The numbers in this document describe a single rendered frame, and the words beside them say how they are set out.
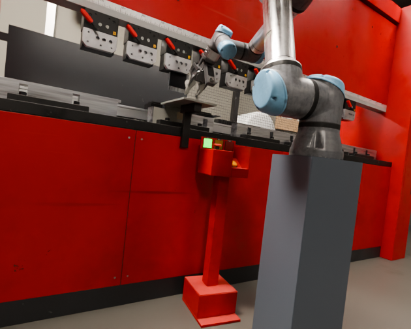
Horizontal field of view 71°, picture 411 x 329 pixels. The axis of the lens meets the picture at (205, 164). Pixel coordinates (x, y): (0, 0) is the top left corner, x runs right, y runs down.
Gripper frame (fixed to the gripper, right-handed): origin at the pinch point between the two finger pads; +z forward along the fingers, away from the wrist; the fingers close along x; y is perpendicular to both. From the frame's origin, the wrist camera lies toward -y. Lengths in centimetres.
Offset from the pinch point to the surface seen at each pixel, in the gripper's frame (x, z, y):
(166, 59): 10.9, -5.9, 19.4
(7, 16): 63, 104, 278
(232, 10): -27, -39, 41
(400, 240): -222, 40, -84
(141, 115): 7.8, 32.5, 22.6
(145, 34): 22.7, -11.6, 26.5
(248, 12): -39, -42, 42
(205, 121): -19.9, 15.1, 2.2
